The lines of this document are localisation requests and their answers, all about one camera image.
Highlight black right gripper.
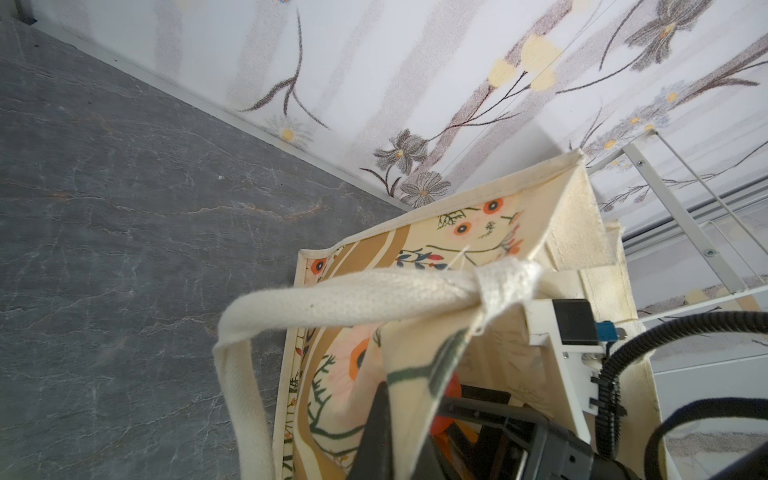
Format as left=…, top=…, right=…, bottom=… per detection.
left=444, top=398, right=638, bottom=479

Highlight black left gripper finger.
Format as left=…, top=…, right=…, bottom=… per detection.
left=346, top=381, right=445, bottom=480

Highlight red tomato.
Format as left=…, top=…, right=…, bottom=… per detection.
left=429, top=374, right=462, bottom=436

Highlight floral canvas tote bag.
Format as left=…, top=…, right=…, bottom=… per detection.
left=213, top=151, right=644, bottom=479

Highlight orange candy bag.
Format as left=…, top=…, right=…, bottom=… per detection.
left=433, top=433, right=475, bottom=480

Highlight white wooden shelf rack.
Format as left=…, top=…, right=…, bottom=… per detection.
left=587, top=129, right=767, bottom=323

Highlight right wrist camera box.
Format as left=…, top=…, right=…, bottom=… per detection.
left=524, top=299, right=605, bottom=444

